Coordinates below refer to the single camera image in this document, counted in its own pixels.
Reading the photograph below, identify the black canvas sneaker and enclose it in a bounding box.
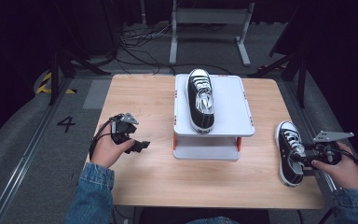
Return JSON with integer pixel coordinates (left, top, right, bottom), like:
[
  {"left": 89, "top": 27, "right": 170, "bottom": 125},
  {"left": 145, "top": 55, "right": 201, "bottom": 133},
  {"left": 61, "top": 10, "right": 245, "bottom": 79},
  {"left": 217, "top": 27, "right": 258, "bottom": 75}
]
[
  {"left": 273, "top": 119, "right": 308, "bottom": 189},
  {"left": 184, "top": 68, "right": 216, "bottom": 135}
]

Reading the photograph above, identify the person's denim lap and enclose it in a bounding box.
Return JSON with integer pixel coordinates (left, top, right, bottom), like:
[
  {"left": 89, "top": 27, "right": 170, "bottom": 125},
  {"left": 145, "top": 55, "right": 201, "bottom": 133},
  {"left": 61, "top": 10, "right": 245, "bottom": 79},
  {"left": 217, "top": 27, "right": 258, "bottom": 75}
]
[{"left": 186, "top": 216, "right": 241, "bottom": 224}]

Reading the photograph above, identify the white two-tier shoe rack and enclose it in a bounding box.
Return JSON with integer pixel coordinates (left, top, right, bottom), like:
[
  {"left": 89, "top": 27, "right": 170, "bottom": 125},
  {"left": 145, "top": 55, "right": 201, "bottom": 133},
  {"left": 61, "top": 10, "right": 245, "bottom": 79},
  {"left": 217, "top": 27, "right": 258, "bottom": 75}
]
[{"left": 172, "top": 73, "right": 256, "bottom": 161}]

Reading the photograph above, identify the black metal stand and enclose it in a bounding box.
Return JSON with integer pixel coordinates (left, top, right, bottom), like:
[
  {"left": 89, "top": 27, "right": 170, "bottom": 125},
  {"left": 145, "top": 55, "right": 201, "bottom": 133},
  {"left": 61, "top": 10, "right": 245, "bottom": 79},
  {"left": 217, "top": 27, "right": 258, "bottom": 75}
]
[
  {"left": 48, "top": 43, "right": 112, "bottom": 106},
  {"left": 247, "top": 27, "right": 310, "bottom": 110}
]

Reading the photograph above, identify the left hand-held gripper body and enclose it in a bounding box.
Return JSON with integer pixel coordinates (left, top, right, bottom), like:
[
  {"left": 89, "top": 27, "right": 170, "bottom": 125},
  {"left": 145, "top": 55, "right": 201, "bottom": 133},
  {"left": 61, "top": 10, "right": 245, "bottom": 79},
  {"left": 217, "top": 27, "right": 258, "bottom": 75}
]
[{"left": 109, "top": 112, "right": 140, "bottom": 146}]

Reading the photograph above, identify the yellow black hazard tape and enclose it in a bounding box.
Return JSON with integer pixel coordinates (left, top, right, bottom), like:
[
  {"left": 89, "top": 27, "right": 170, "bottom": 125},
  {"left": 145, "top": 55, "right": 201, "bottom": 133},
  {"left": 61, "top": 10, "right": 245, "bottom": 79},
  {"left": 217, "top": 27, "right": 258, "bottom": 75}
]
[{"left": 34, "top": 71, "right": 77, "bottom": 95}]

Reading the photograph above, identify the person's right hand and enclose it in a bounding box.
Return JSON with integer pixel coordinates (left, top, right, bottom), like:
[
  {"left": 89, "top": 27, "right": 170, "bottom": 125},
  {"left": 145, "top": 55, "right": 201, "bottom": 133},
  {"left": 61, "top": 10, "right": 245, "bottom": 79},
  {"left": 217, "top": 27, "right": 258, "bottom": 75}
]
[{"left": 310, "top": 141, "right": 358, "bottom": 191}]

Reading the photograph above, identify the black floor cable bundle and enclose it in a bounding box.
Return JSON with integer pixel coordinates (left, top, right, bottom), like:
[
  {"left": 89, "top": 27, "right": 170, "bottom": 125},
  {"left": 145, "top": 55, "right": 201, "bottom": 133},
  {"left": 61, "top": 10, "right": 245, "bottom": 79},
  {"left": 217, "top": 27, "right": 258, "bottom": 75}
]
[{"left": 115, "top": 21, "right": 235, "bottom": 77}]

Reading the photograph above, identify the person's left hand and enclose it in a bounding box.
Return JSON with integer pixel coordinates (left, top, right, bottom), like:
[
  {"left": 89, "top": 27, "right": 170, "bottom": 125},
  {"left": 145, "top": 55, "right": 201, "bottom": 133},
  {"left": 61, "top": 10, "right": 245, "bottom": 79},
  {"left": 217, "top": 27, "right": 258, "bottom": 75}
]
[{"left": 89, "top": 123, "right": 137, "bottom": 169}]

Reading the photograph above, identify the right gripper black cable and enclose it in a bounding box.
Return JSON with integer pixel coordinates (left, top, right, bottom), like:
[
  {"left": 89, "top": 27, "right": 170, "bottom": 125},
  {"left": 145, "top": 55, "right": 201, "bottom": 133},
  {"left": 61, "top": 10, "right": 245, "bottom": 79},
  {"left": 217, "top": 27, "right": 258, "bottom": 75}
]
[{"left": 331, "top": 148, "right": 358, "bottom": 180}]

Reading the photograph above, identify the grey metal stand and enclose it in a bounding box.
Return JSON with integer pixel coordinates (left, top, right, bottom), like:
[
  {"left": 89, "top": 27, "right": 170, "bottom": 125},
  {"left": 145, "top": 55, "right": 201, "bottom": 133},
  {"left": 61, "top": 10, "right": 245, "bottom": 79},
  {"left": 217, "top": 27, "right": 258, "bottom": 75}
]
[{"left": 168, "top": 0, "right": 256, "bottom": 67}]

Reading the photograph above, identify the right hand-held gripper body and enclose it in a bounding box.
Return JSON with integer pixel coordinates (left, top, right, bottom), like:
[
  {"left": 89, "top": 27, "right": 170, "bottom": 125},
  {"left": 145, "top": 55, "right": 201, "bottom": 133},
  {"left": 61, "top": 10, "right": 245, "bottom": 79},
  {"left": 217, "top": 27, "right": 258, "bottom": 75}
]
[{"left": 303, "top": 130, "right": 355, "bottom": 170}]

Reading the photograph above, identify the grey floor rail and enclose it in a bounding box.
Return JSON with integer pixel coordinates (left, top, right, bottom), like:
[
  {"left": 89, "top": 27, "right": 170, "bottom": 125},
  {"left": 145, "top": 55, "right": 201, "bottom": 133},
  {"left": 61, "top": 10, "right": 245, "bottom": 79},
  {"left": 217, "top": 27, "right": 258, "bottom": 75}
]
[
  {"left": 282, "top": 78, "right": 339, "bottom": 192},
  {"left": 0, "top": 77, "right": 73, "bottom": 224}
]

